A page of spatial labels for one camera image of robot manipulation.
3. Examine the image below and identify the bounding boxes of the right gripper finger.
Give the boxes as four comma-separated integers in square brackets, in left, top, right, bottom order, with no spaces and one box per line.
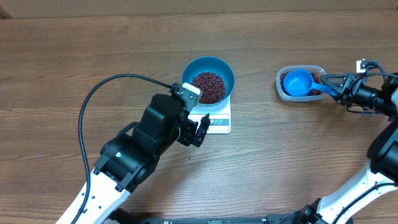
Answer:
[320,73,356,90]
[325,85,344,105]

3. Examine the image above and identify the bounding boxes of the blue plastic measuring scoop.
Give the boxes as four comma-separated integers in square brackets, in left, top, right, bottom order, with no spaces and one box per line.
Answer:
[284,69,326,96]

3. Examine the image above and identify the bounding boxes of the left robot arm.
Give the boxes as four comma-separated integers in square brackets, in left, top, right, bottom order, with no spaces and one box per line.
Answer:
[58,91,210,223]

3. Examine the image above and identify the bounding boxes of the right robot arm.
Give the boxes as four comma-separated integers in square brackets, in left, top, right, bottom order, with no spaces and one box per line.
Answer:
[267,73,397,224]

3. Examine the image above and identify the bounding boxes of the white digital kitchen scale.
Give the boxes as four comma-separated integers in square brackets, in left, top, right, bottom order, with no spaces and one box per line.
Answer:
[188,96,231,134]

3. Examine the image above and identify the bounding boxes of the red beans in bowl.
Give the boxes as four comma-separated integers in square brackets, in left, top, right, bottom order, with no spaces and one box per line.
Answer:
[192,72,226,105]

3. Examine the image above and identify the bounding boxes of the teal blue bowl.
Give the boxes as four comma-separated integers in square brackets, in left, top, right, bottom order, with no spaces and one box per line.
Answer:
[182,56,235,101]

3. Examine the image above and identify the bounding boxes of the clear plastic food container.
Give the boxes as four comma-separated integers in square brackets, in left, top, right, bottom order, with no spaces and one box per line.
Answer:
[275,65,326,103]

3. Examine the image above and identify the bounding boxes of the red adzuki beans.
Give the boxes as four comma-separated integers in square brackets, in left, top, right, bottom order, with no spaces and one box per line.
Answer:
[280,72,322,96]

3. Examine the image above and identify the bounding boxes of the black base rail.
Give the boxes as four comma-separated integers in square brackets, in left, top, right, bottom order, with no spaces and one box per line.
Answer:
[103,208,300,224]

